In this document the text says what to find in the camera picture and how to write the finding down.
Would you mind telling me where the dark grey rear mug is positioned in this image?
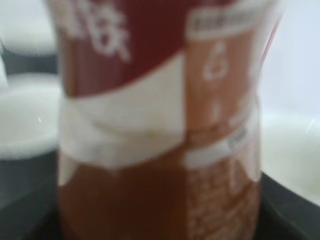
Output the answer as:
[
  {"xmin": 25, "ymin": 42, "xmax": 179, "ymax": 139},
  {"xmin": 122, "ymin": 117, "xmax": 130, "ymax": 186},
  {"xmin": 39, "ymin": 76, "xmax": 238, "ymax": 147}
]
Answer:
[{"xmin": 0, "ymin": 0, "xmax": 57, "ymax": 75}]

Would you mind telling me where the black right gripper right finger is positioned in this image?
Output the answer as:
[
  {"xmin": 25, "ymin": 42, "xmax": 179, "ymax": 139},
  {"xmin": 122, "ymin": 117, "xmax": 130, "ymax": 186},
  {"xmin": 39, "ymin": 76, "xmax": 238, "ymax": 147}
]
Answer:
[{"xmin": 257, "ymin": 174, "xmax": 320, "ymax": 240}]

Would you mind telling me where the black front mug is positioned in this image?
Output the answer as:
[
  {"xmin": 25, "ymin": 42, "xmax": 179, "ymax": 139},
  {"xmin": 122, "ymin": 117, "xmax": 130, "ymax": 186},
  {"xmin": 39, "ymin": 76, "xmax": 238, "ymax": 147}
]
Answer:
[{"xmin": 0, "ymin": 73, "xmax": 61, "ymax": 229}]

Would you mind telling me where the brown Nescafe coffee bottle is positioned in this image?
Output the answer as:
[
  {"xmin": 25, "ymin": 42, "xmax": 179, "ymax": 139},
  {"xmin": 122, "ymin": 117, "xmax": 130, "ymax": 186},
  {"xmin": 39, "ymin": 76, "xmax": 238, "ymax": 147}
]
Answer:
[{"xmin": 47, "ymin": 0, "xmax": 283, "ymax": 240}]

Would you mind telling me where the white ceramic mug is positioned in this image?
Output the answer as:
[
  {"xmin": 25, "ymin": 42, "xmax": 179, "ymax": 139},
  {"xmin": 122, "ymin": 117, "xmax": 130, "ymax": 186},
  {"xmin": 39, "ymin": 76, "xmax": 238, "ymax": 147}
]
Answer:
[{"xmin": 261, "ymin": 112, "xmax": 320, "ymax": 205}]

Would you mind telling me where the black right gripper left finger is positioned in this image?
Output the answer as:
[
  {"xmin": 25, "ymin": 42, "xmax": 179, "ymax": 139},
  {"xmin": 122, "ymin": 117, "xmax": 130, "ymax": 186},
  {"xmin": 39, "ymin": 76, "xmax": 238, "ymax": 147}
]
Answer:
[{"xmin": 0, "ymin": 204, "xmax": 62, "ymax": 240}]

